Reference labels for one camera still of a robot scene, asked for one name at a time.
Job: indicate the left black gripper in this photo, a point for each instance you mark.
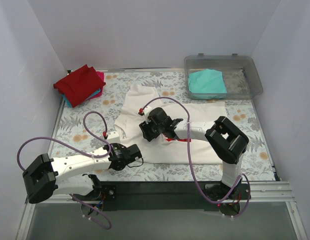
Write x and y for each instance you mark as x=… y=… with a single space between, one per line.
x=134 y=152

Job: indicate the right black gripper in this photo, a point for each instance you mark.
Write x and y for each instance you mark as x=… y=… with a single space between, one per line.
x=146 y=131

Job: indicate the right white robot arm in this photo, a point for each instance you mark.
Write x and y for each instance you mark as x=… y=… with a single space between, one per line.
x=226 y=139

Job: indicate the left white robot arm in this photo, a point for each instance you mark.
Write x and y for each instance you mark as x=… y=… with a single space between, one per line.
x=47 y=176

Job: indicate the floral patterned table mat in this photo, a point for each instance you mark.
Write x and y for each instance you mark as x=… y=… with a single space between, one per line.
x=83 y=126

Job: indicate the teal t-shirt in bin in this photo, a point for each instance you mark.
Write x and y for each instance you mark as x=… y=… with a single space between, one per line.
x=208 y=81

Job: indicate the folded pink t-shirt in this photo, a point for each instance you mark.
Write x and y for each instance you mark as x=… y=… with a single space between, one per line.
x=95 y=84

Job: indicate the folded red t-shirt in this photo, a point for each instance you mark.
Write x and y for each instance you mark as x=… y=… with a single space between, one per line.
x=74 y=85

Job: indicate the folded teal t-shirt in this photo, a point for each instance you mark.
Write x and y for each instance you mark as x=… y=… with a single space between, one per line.
x=77 y=101

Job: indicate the clear plastic bin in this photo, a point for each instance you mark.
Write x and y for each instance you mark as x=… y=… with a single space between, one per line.
x=239 y=72

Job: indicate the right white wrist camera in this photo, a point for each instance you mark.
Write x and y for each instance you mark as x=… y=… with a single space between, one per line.
x=144 y=112

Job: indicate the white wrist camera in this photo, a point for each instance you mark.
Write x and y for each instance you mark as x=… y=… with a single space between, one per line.
x=112 y=137
x=144 y=112

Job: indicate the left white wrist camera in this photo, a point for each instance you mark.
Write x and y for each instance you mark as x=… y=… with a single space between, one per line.
x=112 y=137

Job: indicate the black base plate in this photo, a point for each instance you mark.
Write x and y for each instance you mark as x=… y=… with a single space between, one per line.
x=164 y=195

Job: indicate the aluminium frame rail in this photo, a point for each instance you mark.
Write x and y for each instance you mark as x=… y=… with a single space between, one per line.
x=271 y=214

